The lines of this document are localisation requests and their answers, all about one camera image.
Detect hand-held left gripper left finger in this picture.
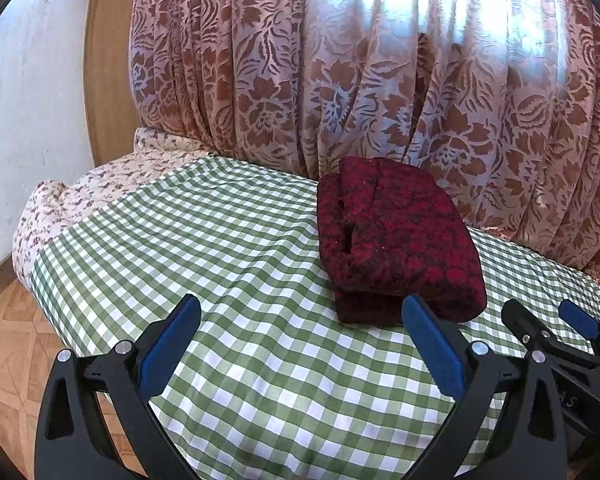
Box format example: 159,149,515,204
34,294,202,480

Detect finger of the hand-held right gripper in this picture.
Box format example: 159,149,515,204
501,299,588,366
558,300,600,358

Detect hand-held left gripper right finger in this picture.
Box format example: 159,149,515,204
401,294,566,480

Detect dark red patterned garment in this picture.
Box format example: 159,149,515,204
316,156,489,325

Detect green checked bed sheet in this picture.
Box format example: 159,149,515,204
30,155,600,480

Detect floral print bedding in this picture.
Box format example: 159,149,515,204
12,126,600,291

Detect brown floral curtain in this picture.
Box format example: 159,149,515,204
129,0,600,273

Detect wooden door frame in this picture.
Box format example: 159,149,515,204
82,0,146,168

